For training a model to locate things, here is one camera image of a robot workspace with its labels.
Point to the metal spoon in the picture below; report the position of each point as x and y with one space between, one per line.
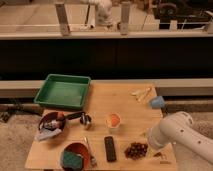
92 158

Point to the left wooden post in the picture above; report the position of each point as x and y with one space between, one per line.
62 19

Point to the wooden post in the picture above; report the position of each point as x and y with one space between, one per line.
62 19
125 11

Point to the green sponge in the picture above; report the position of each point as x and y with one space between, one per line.
72 160

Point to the red bowl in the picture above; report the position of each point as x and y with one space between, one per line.
78 148

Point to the dark red grape bunch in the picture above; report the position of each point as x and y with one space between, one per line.
136 150

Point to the blue cup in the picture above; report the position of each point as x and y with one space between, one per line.
157 102

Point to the orange filled cup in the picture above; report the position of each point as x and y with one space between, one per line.
113 121

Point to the black remote control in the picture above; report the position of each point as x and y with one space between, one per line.
110 149

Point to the grey white cloth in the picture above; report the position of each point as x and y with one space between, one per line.
48 132

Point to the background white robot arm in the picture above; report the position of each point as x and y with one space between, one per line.
103 11

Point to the right wooden post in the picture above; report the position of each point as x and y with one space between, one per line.
125 11

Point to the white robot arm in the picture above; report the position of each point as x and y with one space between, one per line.
177 128

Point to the green plastic tray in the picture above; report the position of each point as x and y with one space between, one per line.
63 91

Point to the dark pan with handle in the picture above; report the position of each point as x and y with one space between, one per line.
57 120

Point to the small metal cup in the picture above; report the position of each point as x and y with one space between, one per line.
85 120

